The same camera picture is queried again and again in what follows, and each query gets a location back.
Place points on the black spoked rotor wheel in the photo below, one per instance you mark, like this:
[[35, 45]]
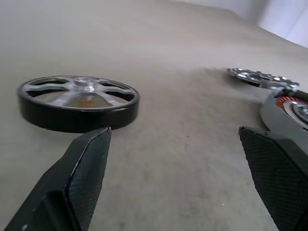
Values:
[[72, 120]]

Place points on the silver motor housing lid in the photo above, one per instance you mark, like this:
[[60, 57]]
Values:
[[250, 77]]

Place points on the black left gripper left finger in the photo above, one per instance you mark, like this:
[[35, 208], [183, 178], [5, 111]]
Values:
[[79, 173]]

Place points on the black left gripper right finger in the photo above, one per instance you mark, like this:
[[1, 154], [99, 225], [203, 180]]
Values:
[[279, 168]]

